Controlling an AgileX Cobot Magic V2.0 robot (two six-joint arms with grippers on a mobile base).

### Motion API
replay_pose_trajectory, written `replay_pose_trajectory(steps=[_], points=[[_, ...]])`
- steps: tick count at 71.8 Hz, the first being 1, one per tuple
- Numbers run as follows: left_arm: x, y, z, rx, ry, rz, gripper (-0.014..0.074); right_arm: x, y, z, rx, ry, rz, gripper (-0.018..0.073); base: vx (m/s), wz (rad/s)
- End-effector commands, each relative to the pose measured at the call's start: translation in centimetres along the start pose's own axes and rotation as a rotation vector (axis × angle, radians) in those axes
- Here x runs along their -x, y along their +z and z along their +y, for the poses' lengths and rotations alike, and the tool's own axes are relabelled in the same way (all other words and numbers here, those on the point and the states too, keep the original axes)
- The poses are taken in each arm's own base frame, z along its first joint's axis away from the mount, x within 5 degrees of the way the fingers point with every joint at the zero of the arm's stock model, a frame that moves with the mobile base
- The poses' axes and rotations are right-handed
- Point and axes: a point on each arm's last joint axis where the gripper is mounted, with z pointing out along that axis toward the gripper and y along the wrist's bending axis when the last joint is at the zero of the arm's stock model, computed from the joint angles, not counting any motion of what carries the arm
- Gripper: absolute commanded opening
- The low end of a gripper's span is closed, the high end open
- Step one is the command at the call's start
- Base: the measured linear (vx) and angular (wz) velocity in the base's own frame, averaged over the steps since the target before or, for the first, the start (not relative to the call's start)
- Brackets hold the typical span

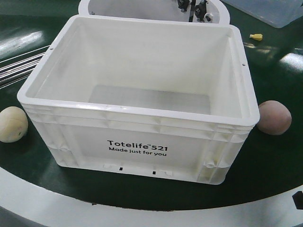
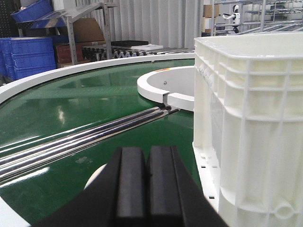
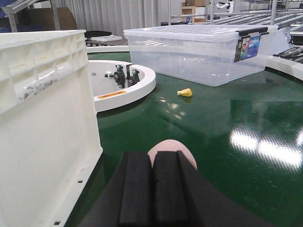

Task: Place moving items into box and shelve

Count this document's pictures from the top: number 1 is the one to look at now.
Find black bracket mechanism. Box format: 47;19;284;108
177;0;213;23

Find pinkish brown ball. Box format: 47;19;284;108
257;100;292;135

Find cream tennis ball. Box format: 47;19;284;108
0;106;28;143

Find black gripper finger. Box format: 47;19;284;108
292;191;303;210

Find clear plastic bin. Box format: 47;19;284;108
224;0;303;28

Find metal rods bundle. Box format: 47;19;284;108
0;45;50;88

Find small yellow toy piece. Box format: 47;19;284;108
250;34;263;41

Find white Totelife plastic crate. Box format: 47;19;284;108
17;15;259;185

